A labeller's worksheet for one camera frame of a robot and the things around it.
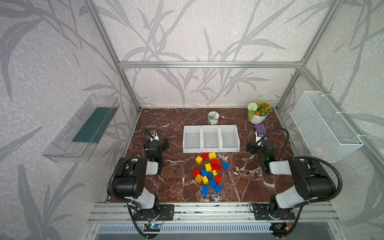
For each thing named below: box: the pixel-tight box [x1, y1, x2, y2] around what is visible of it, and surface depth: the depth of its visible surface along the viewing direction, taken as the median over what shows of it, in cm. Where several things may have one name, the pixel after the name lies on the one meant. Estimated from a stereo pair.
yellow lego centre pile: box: [204, 163, 212, 173], surface depth 88 cm
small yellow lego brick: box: [202, 175, 209, 185], surface depth 83 cm
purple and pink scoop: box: [254, 124, 267, 136], surface depth 110 cm
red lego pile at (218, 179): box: [215, 174, 223, 184], surface depth 86 cm
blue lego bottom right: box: [214, 183, 223, 194], surface depth 82 cm
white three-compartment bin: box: [182, 124, 241, 154], surface depth 101 cm
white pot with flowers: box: [247, 96, 272, 125], surface depth 104 cm
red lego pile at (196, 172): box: [192, 169, 201, 177], surface depth 88 cm
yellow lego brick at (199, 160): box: [195, 155, 203, 165], surface depth 91 cm
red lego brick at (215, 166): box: [211, 158, 223, 172], surface depth 90 cm
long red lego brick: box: [201, 152, 209, 160], surface depth 93 cm
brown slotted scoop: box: [145, 125, 158, 132], surface depth 110 cm
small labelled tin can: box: [207, 111, 220, 125], surface depth 107 cm
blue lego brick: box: [222, 162, 230, 170], surface depth 91 cm
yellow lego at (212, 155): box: [209, 152, 217, 160], surface depth 94 cm
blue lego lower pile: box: [209, 179, 217, 189], surface depth 84 cm
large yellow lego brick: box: [195, 173, 203, 184], surface depth 84 cm
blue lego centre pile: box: [201, 168, 208, 177], surface depth 87 cm
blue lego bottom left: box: [201, 185, 209, 196], surface depth 82 cm
